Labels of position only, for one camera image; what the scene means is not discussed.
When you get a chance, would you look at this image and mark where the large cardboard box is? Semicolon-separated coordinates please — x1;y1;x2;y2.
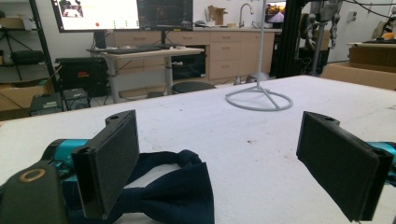
320;42;396;91

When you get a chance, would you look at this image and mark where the monitor with dark screen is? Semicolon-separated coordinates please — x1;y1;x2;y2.
136;0;194;32

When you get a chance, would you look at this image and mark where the black case with red label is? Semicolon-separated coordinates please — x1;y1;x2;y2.
54;57;109;98

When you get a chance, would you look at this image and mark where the wooden drawer cabinet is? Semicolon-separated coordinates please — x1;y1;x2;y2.
106;28;276;86

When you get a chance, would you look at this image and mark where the black cable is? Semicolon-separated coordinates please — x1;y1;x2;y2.
342;0;396;19

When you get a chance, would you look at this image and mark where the white wire stand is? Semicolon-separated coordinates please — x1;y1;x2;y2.
225;0;294;112

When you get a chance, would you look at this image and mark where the low cardboard box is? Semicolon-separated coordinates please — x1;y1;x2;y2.
0;79;56;113

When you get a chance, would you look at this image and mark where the monitor with white screen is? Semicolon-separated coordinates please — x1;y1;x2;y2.
50;0;141;34

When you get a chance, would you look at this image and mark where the black keyboard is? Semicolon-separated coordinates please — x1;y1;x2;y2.
105;45;163;55

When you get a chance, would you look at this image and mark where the black metal frame post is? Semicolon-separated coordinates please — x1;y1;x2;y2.
276;0;308;79

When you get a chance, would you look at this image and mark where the black box with round fan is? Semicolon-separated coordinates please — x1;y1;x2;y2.
62;87;92;112

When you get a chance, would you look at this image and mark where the black round stool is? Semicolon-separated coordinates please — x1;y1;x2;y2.
171;80;217;94

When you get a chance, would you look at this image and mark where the black metal shelf rack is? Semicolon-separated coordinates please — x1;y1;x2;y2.
0;0;58;91

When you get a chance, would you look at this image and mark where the open small cardboard box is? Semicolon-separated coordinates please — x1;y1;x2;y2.
205;5;229;27

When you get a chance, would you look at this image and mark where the light wooden desk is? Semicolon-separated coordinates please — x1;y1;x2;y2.
87;46;205;105

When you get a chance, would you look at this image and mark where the metal faucet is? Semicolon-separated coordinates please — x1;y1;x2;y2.
238;3;255;29

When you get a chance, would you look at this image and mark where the small monitor with road picture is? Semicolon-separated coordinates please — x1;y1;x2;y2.
264;1;287;24

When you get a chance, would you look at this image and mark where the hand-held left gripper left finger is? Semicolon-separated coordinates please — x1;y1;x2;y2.
71;109;140;218

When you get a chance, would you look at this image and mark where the navy blue bow tie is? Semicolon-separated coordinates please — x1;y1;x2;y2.
62;149;216;224

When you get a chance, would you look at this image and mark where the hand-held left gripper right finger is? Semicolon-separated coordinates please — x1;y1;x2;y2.
296;111;394;222

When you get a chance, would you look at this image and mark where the flat black electronics box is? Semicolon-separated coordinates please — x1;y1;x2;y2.
29;91;65;117

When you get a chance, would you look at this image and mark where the black bag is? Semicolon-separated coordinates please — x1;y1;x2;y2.
10;49;47;66

